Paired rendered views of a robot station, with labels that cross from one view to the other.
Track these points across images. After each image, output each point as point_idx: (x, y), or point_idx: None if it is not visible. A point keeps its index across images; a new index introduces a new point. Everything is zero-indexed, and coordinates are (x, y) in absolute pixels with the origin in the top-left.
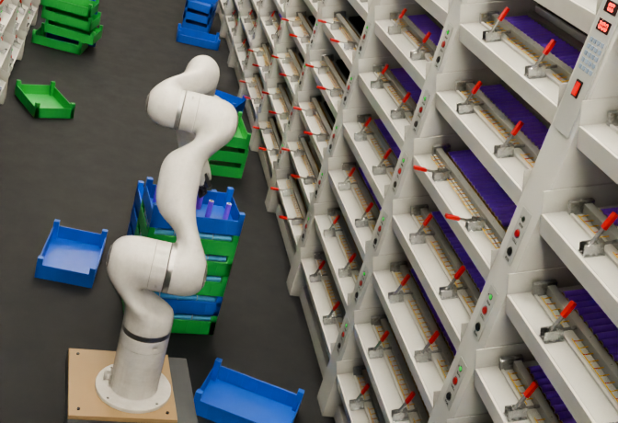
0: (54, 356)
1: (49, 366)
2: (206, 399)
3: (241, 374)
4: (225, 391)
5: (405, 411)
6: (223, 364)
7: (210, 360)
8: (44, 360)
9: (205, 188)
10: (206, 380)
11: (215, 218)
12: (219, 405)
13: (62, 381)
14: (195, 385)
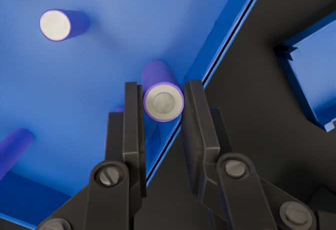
0: (141, 209)
1: (155, 222)
2: (304, 88)
3: (324, 29)
4: (307, 52)
5: None
6: (261, 11)
7: (242, 24)
8: (142, 222)
9: (232, 150)
10: (303, 89)
11: (240, 17)
12: (322, 80)
13: (185, 220)
14: (274, 82)
